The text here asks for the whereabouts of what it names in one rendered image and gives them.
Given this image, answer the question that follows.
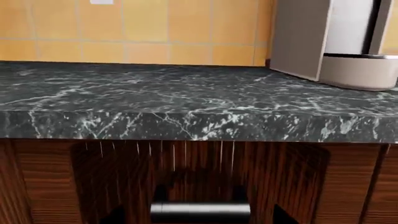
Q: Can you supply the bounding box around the beige coffee machine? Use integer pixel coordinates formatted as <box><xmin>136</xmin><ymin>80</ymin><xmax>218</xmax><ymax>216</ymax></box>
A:
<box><xmin>269</xmin><ymin>0</ymin><xmax>398</xmax><ymax>91</ymax></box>

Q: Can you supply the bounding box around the dark wooden base cabinet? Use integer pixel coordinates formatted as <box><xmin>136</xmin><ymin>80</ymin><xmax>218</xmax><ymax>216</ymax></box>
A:
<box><xmin>0</xmin><ymin>137</ymin><xmax>398</xmax><ymax>224</ymax></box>

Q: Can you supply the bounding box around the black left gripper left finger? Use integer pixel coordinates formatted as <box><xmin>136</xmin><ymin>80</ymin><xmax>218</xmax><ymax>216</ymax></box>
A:
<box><xmin>98</xmin><ymin>205</ymin><xmax>126</xmax><ymax>224</ymax></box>

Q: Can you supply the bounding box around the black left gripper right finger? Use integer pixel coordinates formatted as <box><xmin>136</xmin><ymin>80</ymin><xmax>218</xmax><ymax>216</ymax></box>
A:
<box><xmin>272</xmin><ymin>203</ymin><xmax>301</xmax><ymax>224</ymax></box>

